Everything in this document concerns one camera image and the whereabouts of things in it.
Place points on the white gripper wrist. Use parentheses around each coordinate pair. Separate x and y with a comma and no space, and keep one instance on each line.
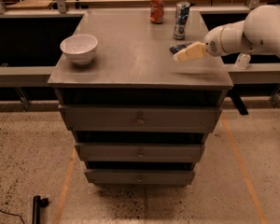
(212,44)

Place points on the dark blue rxbar wrapper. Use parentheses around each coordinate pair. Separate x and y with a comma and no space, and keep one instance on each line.
(177,48)

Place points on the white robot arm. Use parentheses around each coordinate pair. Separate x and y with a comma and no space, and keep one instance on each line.
(258,33)

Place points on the white ceramic bowl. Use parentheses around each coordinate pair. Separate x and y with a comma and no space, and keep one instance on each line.
(79,49)

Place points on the blue silver energy drink can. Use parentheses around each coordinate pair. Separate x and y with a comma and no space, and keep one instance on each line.
(181,17)

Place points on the small white plastic bottle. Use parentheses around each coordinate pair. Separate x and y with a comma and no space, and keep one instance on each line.
(242,61)

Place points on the orange soda can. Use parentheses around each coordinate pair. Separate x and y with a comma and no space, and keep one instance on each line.
(156,11)

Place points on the grey drawer cabinet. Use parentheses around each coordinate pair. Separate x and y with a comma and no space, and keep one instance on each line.
(134,66)

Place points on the top grey drawer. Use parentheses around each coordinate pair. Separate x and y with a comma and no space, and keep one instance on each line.
(155,119)

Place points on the grey drawer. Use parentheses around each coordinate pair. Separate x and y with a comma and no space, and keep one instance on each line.
(139,152)
(97,176)
(155,119)

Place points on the middle grey drawer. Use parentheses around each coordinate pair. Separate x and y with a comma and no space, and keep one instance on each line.
(139,152)

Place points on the bottom grey drawer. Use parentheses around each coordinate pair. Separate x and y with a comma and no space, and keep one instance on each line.
(97,176)

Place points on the black cylinder floor object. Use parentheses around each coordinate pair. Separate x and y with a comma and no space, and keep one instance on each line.
(38,204)

